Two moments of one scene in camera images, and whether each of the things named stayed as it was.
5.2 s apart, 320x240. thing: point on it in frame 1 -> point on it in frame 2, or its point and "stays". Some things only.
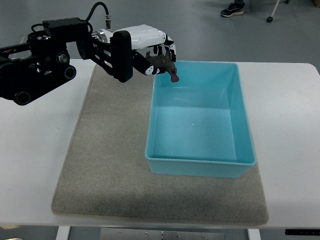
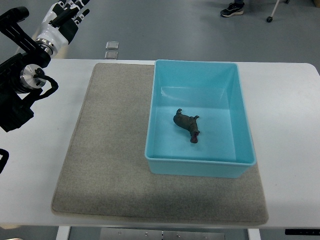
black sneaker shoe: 234,8 stays
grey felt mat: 105,173 stays
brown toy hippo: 165,62 -> 188,123
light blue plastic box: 199,126 stays
